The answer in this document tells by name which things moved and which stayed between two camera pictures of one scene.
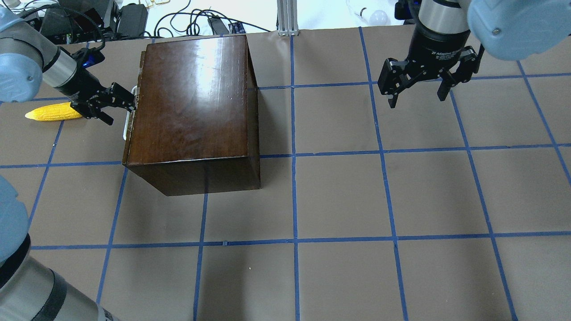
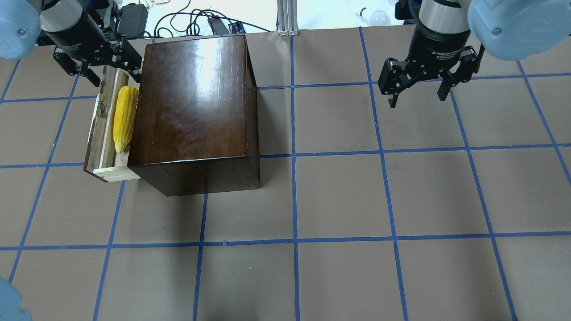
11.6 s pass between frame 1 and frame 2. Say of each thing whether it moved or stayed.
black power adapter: stayed
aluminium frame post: stayed
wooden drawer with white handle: moved
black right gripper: stayed
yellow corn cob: moved
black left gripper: moved
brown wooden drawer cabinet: stayed
